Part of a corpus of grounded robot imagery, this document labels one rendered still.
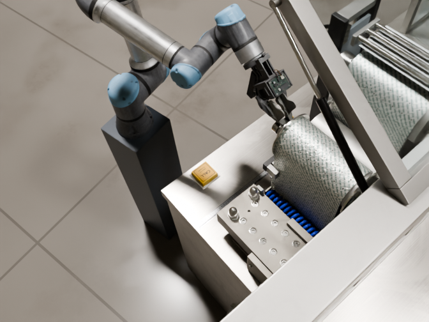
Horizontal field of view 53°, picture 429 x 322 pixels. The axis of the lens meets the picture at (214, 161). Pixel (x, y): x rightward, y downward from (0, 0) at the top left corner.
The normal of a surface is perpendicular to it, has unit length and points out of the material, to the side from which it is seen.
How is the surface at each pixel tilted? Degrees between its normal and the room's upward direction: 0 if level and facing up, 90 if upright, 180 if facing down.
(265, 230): 0
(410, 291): 0
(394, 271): 0
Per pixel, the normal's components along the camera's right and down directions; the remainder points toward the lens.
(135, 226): -0.05, -0.53
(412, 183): 0.34, -0.04
